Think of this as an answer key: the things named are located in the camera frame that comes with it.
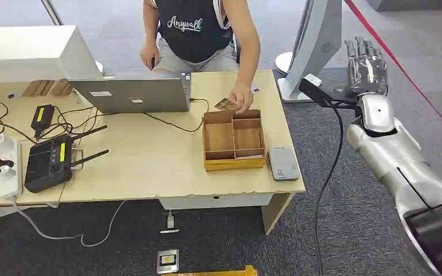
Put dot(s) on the person's left hand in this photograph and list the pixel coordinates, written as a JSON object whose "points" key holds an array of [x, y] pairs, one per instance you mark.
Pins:
{"points": [[242, 97]]}

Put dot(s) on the person's right hand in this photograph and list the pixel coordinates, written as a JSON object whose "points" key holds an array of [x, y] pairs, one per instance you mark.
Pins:
{"points": [[149, 55]]}

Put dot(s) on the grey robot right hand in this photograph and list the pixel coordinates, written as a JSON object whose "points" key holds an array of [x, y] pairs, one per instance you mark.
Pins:
{"points": [[369, 72]]}

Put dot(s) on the printed card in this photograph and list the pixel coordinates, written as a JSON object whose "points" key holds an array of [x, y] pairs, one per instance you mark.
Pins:
{"points": [[225, 104]]}

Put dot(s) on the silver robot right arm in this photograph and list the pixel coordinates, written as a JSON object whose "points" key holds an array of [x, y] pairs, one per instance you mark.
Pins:
{"points": [[396, 156]]}

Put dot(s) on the red floor tape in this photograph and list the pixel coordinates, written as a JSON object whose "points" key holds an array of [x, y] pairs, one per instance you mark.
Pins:
{"points": [[396, 61]]}

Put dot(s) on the grey laptop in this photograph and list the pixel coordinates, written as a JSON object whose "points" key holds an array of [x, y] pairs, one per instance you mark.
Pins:
{"points": [[137, 95]]}

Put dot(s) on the black office chair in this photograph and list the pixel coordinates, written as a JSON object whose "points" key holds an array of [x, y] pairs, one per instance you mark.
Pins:
{"points": [[237, 49]]}

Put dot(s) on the person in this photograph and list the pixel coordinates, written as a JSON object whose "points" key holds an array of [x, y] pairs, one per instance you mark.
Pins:
{"points": [[194, 34]]}

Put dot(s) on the white round base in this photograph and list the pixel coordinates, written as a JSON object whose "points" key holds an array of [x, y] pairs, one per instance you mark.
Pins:
{"points": [[99, 67]]}

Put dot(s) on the pale grey kiosk stand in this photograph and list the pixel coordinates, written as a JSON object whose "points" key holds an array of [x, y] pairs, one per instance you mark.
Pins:
{"points": [[318, 34]]}

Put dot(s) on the wooden card box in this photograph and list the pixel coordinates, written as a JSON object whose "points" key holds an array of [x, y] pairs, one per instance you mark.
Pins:
{"points": [[234, 163]]}

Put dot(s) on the grey card reader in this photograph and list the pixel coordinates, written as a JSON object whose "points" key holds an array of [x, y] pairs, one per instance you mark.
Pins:
{"points": [[284, 163]]}

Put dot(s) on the dark grey furniture base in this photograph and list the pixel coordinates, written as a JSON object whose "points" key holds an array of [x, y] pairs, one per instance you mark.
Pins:
{"points": [[415, 4]]}

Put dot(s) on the wooden block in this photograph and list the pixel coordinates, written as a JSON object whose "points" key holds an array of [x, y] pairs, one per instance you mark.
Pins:
{"points": [[61, 87], [36, 88]]}

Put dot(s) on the dark metal pole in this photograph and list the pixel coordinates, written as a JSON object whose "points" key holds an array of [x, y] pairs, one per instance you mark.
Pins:
{"points": [[51, 11]]}

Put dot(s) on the wooden desk leg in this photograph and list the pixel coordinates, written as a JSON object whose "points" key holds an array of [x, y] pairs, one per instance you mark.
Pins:
{"points": [[272, 213]]}

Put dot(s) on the large white box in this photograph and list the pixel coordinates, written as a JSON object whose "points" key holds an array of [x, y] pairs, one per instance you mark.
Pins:
{"points": [[26, 49]]}

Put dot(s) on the black battery with yellow label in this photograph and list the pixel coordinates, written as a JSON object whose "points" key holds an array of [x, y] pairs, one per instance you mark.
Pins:
{"points": [[42, 116]]}

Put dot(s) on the small white plug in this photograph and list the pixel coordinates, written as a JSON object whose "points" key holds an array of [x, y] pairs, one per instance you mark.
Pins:
{"points": [[170, 221]]}

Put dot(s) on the small black object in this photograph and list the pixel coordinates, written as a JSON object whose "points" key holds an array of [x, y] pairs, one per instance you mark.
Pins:
{"points": [[11, 95]]}

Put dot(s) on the black remote controller with antennas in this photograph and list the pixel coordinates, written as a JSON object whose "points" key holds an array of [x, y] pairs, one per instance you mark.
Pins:
{"points": [[45, 165]]}

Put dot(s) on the small white strip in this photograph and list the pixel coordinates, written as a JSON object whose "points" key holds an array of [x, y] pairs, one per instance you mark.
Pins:
{"points": [[169, 231]]}

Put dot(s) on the yellow wooden board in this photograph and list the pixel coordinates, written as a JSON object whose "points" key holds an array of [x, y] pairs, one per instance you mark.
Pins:
{"points": [[221, 273]]}

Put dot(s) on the silver floor socket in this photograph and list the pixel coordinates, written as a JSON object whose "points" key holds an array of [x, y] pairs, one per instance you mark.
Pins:
{"points": [[168, 261]]}

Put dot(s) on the white power strip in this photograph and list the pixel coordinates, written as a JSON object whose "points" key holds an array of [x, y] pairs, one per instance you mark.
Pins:
{"points": [[9, 183]]}

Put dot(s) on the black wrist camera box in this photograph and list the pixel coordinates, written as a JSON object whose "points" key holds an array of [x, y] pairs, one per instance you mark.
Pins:
{"points": [[316, 91]]}

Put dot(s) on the white desk rail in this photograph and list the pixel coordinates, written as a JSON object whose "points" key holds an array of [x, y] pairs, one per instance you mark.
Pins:
{"points": [[213, 201]]}

